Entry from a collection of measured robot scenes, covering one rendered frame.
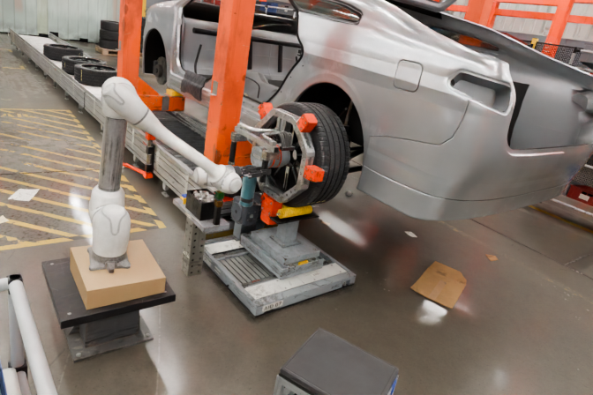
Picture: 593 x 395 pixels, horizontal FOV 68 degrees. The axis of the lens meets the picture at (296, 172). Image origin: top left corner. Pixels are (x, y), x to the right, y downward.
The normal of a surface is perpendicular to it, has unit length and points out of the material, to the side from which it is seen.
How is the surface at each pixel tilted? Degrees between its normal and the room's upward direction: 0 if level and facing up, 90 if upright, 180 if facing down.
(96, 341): 90
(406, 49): 80
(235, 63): 90
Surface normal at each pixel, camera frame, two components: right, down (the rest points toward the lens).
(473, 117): -0.23, 0.26
